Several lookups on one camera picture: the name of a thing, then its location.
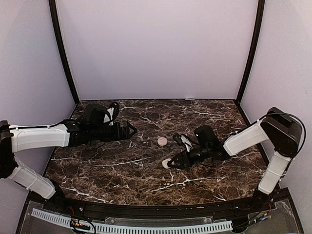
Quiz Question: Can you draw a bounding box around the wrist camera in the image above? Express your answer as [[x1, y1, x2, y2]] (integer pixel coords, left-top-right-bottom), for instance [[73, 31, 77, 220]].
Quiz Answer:
[[103, 102, 119, 126], [173, 134, 193, 152]]

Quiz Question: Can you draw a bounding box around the pink earbud charging case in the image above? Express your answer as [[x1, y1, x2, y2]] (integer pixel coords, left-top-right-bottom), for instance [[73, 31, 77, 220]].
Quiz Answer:
[[157, 137, 168, 146]]

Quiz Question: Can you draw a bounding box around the white slotted cable duct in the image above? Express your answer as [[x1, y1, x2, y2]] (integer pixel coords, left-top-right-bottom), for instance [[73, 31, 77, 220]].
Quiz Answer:
[[31, 208, 233, 234]]

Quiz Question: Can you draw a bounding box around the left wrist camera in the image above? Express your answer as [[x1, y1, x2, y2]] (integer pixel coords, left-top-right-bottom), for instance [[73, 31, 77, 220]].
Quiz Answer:
[[103, 102, 119, 126]]

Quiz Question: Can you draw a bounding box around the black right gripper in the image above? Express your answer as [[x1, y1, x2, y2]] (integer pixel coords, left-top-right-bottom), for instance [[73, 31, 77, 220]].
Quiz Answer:
[[168, 144, 211, 169]]

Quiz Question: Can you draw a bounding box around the white charging case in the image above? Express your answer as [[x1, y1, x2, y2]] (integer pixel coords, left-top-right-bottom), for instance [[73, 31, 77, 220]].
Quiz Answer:
[[161, 158, 171, 169]]

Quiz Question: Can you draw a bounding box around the black left frame post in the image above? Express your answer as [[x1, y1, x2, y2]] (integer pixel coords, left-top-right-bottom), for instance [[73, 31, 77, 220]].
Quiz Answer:
[[48, 0, 80, 105]]

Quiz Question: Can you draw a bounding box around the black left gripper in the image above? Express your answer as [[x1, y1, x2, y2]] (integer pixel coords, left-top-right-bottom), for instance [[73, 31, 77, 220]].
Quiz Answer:
[[89, 120, 137, 142]]

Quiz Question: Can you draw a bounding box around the black right frame post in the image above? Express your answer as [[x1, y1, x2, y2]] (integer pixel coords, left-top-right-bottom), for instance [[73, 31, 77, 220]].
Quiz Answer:
[[235, 0, 265, 106]]

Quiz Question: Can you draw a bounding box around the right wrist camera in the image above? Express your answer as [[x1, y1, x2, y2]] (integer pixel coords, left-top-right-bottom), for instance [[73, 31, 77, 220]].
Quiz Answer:
[[173, 134, 193, 152]]

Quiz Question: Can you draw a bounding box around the black front aluminium rail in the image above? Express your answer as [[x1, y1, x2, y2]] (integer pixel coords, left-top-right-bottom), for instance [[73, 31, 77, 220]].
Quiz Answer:
[[41, 197, 275, 220]]

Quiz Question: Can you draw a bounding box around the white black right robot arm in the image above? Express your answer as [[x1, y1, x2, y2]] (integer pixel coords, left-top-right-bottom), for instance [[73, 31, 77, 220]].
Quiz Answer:
[[162, 107, 307, 212]]

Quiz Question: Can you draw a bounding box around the black frame post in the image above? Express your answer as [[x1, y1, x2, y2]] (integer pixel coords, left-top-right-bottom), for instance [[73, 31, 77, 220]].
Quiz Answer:
[[235, 0, 265, 106], [48, 0, 80, 105]]

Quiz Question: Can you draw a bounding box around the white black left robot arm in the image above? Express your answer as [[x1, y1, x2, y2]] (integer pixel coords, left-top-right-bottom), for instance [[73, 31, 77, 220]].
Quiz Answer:
[[0, 102, 137, 213]]

